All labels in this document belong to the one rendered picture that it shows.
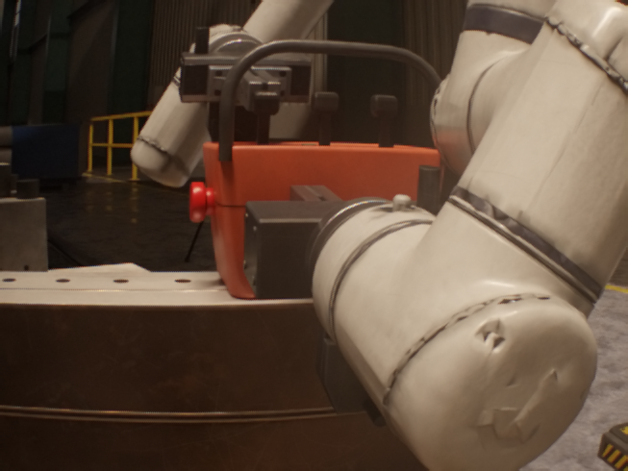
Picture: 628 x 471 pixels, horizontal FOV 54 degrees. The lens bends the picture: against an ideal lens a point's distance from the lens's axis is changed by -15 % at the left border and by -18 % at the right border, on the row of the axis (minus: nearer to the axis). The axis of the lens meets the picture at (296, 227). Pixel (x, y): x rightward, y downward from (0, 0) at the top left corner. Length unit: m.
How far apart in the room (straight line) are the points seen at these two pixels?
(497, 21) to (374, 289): 0.19
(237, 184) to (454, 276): 0.32
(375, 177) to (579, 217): 0.34
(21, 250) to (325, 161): 1.12
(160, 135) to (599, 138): 0.68
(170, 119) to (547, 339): 0.69
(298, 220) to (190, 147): 0.48
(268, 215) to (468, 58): 0.15
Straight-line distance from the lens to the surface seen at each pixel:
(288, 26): 1.00
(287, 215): 0.43
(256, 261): 0.43
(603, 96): 0.28
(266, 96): 0.60
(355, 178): 0.59
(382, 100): 0.64
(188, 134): 0.88
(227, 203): 0.58
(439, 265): 0.28
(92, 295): 0.61
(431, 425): 0.26
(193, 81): 0.71
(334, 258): 0.36
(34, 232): 1.61
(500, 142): 0.29
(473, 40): 0.43
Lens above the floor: 0.83
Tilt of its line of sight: 8 degrees down
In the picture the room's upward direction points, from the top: 1 degrees clockwise
